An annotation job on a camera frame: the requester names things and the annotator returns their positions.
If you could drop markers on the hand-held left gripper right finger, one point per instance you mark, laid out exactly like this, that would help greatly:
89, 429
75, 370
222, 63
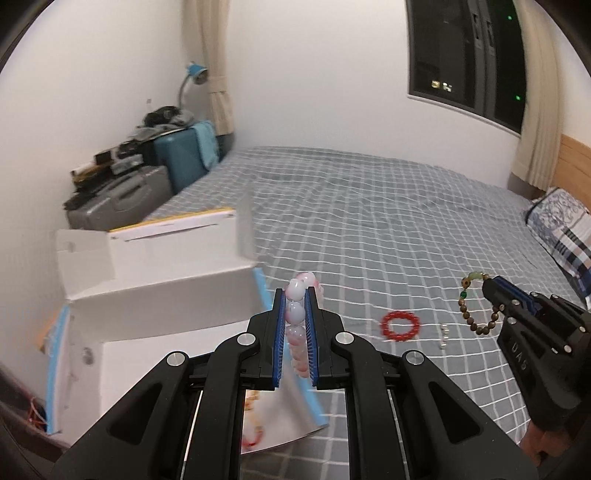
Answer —
315, 337

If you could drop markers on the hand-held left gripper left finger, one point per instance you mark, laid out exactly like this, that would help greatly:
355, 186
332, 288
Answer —
278, 337

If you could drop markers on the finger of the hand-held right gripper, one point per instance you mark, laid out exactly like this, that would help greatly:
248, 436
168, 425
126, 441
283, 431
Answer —
496, 293
521, 295

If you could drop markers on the blue and yellow cardboard box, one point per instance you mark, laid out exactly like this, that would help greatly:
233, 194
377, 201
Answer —
161, 300

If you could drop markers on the white pearl jewelry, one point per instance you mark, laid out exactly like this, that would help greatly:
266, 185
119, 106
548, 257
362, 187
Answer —
444, 342

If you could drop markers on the person's right hand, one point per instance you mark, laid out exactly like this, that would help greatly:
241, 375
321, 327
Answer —
540, 434

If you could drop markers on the blue patchwork pillow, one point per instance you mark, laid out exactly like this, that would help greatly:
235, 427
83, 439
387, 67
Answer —
563, 226

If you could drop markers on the wooden headboard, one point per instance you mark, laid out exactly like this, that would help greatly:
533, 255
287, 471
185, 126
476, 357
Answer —
575, 161

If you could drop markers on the beige curtain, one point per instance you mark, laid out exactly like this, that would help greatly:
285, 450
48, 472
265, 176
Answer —
217, 60
538, 92

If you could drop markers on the teal towel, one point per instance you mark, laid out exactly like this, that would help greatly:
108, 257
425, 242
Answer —
207, 145

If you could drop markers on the teal suitcase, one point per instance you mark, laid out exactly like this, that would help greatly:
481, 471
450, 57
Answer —
178, 157

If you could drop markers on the grey suitcase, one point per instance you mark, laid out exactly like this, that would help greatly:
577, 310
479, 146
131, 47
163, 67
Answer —
120, 198

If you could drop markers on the stack of black boxes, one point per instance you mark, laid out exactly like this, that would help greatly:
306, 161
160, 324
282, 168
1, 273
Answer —
111, 164

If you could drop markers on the pile of dark clothing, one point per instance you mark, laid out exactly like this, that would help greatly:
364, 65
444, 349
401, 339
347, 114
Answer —
164, 117

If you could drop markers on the dark window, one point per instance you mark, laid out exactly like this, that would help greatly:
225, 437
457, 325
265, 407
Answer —
452, 46

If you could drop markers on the blue desk lamp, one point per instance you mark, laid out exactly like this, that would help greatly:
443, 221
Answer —
197, 71

